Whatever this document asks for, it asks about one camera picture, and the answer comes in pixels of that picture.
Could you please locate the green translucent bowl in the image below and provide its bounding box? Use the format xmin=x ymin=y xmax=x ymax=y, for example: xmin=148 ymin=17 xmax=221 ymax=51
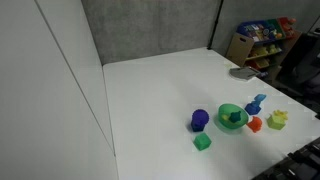
xmin=217 ymin=103 xmax=250 ymax=131

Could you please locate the light blue rubber toy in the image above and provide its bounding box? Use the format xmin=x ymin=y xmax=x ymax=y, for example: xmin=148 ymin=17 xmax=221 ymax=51
xmin=251 ymin=93 xmax=267 ymax=108

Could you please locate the orange rubber animal toy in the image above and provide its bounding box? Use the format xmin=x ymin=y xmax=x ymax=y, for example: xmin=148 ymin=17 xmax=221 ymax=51
xmin=246 ymin=115 xmax=263 ymax=134

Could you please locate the wooden toy shelf with bins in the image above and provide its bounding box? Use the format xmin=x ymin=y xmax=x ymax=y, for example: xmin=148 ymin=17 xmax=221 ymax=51
xmin=236 ymin=17 xmax=303 ymax=82

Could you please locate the yellow star toy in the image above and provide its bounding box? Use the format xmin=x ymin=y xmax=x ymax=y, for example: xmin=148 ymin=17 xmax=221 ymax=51
xmin=273 ymin=109 xmax=289 ymax=121

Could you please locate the dark blue cube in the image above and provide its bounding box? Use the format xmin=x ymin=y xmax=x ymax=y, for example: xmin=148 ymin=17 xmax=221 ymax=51
xmin=190 ymin=120 xmax=205 ymax=133

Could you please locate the grey flat device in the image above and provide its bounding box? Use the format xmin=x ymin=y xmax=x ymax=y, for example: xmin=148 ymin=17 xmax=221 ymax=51
xmin=229 ymin=66 xmax=263 ymax=82

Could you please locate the black vertical pole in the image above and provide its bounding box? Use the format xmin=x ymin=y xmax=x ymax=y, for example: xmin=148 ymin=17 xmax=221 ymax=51
xmin=207 ymin=0 xmax=224 ymax=50

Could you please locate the cardboard box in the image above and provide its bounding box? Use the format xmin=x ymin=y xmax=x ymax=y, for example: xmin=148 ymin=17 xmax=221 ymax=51
xmin=225 ymin=32 xmax=255 ymax=68

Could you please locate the blue hollow cube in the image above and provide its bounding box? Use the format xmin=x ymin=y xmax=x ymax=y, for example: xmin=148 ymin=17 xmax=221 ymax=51
xmin=244 ymin=102 xmax=262 ymax=116

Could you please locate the black office chair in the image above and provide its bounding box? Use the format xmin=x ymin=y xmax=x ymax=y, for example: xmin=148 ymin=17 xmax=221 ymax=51
xmin=279 ymin=29 xmax=320 ymax=113

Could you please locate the black equipment frame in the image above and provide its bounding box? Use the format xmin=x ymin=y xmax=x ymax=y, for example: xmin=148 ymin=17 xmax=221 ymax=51
xmin=253 ymin=136 xmax=320 ymax=180

